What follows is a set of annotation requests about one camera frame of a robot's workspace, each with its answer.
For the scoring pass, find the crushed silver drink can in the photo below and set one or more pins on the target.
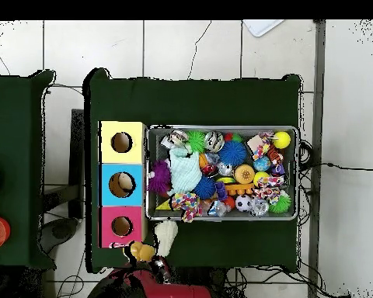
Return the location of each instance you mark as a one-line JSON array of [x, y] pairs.
[[177, 137], [214, 142]]

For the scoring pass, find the yellow ball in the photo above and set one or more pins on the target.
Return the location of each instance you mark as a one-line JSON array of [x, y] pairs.
[[281, 140]]

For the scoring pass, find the wooden box with three holes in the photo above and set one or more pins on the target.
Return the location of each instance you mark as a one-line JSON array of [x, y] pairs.
[[136, 155]]

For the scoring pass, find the grey rounded base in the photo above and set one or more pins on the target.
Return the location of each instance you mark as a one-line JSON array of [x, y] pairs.
[[60, 231]]

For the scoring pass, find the large blue spiky ball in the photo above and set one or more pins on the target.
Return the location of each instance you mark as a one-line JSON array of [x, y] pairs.
[[233, 152]]

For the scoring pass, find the brown teddy plush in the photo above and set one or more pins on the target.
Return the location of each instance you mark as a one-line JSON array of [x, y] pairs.
[[141, 250]]

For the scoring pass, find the small tiger plush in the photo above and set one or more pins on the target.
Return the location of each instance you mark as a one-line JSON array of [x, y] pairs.
[[275, 156]]

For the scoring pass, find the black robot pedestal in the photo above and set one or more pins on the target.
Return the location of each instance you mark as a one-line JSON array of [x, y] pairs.
[[217, 276]]

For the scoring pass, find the cream knitted cloth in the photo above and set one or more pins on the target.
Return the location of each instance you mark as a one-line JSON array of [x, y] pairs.
[[166, 236]]

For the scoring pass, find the mint knitted cloth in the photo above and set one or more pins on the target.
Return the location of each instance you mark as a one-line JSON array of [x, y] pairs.
[[185, 172]]

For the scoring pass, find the polka dot cloth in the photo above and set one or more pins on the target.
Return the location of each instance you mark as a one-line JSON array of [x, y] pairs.
[[186, 205], [261, 152]]

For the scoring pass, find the dark green tablecloth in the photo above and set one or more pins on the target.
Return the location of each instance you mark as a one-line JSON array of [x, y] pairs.
[[189, 102], [15, 124]]

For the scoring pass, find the purple spiky toy creature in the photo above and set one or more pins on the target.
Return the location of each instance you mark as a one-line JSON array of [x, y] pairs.
[[160, 178]]

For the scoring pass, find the black upright panel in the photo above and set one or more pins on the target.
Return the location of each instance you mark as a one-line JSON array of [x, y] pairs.
[[77, 155]]

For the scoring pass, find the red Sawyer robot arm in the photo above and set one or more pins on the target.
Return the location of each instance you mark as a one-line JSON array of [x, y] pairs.
[[174, 291]]

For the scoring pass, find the white tray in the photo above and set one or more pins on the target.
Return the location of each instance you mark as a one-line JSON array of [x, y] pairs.
[[261, 26]]

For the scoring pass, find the green spiky rubber ball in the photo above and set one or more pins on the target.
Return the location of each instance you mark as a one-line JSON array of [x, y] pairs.
[[196, 140]]

